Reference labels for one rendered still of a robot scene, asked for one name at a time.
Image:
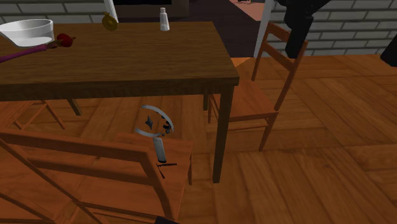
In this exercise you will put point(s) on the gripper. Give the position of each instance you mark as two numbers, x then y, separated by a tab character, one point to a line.
298	31

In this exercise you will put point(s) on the wooden chair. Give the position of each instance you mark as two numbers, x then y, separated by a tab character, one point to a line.
28	113
102	186
248	99

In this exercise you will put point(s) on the white bottle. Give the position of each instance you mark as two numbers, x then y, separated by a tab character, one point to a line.
164	21

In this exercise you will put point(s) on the brown wooden table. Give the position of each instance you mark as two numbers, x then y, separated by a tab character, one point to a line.
139	59

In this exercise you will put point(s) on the thin black stick piece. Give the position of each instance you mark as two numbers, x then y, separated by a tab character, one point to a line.
166	165

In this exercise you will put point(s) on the yellow round flask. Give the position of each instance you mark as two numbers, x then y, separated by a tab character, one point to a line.
109	22

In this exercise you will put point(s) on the white bowl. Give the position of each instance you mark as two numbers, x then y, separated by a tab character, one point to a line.
29	31

